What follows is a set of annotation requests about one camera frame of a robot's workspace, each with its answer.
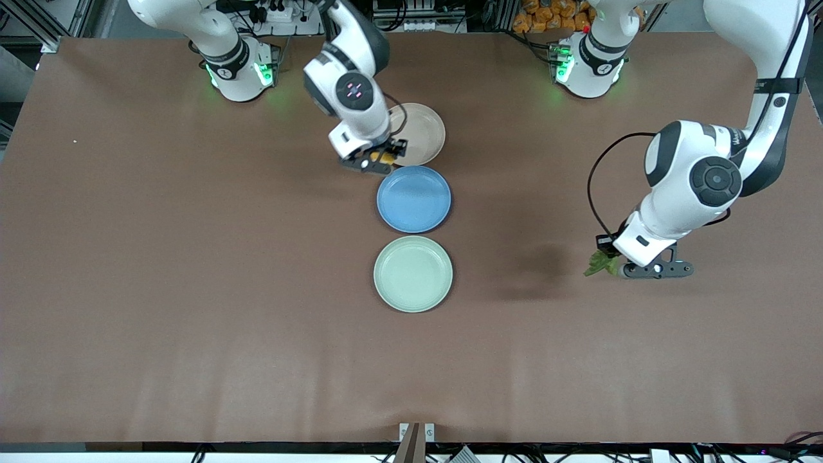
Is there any orange snack bags pile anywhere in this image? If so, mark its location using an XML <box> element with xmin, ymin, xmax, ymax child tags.
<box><xmin>512</xmin><ymin>0</ymin><xmax>595</xmax><ymax>34</ymax></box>

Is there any blue plate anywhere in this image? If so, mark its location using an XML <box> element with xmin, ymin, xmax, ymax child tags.
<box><xmin>377</xmin><ymin>166</ymin><xmax>452</xmax><ymax>233</ymax></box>

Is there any beige plate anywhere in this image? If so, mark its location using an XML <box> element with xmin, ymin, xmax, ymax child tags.
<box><xmin>384</xmin><ymin>103</ymin><xmax>446</xmax><ymax>167</ymax></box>

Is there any light green plate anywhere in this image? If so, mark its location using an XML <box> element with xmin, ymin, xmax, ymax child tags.
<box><xmin>374</xmin><ymin>235</ymin><xmax>453</xmax><ymax>313</ymax></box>

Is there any white metal bracket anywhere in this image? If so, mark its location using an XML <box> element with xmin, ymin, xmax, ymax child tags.
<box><xmin>399</xmin><ymin>422</ymin><xmax>436</xmax><ymax>444</ymax></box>

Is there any aluminium frame profile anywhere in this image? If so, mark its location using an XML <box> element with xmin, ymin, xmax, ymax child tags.
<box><xmin>0</xmin><ymin>0</ymin><xmax>63</xmax><ymax>54</ymax></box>

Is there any white electronics box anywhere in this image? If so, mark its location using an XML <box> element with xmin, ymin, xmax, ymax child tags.
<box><xmin>372</xmin><ymin>0</ymin><xmax>468</xmax><ymax>33</ymax></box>

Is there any white power strip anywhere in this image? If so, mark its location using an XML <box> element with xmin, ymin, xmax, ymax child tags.
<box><xmin>257</xmin><ymin>3</ymin><xmax>296</xmax><ymax>23</ymax></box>

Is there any brown post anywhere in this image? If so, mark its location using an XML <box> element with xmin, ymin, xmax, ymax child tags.
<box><xmin>393</xmin><ymin>422</ymin><xmax>422</xmax><ymax>463</ymax></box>

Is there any green lettuce leaf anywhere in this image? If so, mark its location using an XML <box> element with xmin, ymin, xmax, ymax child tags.
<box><xmin>583</xmin><ymin>250</ymin><xmax>622</xmax><ymax>278</ymax></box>

